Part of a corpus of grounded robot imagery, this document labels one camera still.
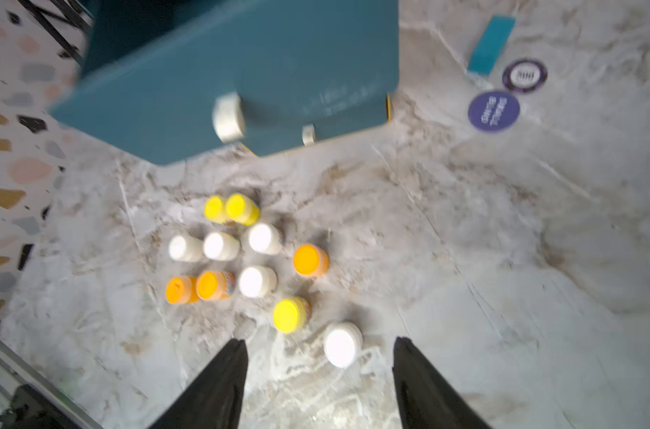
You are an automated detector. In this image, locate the purple small blind disc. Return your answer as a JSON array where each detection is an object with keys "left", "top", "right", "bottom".
[{"left": 467, "top": 91, "right": 521, "bottom": 132}]

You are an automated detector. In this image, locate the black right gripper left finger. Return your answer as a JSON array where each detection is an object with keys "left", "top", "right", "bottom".
[{"left": 151, "top": 339, "right": 249, "bottom": 429}]

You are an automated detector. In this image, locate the orange paint can middle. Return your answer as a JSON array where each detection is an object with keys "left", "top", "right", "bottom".
[{"left": 196, "top": 271, "right": 235, "bottom": 301}]

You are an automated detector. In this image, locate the yellow paint can far left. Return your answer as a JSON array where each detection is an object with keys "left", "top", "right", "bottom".
[{"left": 203, "top": 195, "right": 229, "bottom": 225}]

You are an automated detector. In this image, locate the orange paint can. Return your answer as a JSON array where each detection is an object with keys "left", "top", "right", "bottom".
[
  {"left": 293, "top": 244, "right": 329, "bottom": 277},
  {"left": 196, "top": 271, "right": 235, "bottom": 301},
  {"left": 165, "top": 276, "right": 200, "bottom": 305}
]

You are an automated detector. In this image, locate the orange paint can left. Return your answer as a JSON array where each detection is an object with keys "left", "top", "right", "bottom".
[{"left": 165, "top": 276, "right": 200, "bottom": 305}]

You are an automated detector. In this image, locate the purple 500 poker chip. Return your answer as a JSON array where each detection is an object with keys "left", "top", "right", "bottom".
[{"left": 502, "top": 58, "right": 548, "bottom": 94}]

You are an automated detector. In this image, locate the teal rectangular block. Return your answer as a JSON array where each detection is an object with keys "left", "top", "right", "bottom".
[{"left": 467, "top": 15, "right": 516, "bottom": 76}]

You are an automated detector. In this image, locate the yellow paint can far right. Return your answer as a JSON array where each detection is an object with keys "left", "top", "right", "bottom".
[{"left": 226, "top": 193, "right": 260, "bottom": 226}]

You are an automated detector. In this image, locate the yellow paint can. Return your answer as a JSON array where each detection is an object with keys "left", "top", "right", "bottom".
[
  {"left": 273, "top": 297, "right": 312, "bottom": 334},
  {"left": 203, "top": 195, "right": 229, "bottom": 225},
  {"left": 226, "top": 193, "right": 260, "bottom": 226}
]

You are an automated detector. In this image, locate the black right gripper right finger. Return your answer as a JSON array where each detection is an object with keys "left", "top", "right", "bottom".
[{"left": 393, "top": 337, "right": 490, "bottom": 429}]

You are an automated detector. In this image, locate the yellow paint can near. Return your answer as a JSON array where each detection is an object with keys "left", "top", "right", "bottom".
[{"left": 273, "top": 297, "right": 312, "bottom": 334}]

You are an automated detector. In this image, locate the orange paint can right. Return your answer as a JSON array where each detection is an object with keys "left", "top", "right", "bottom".
[{"left": 293, "top": 244, "right": 329, "bottom": 277}]

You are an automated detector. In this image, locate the teal drawer cabinet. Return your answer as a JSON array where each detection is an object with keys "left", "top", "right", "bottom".
[{"left": 50, "top": 1, "right": 399, "bottom": 166}]

